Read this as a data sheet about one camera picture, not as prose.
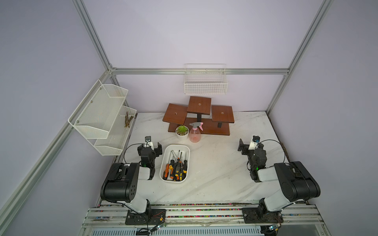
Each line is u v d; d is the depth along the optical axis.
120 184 0.46
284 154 1.00
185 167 0.86
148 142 0.79
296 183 0.46
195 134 0.99
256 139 0.77
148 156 0.71
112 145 0.75
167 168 0.89
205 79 0.97
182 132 0.98
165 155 0.91
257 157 0.70
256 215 0.73
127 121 0.98
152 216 0.73
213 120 0.95
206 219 0.73
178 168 0.86
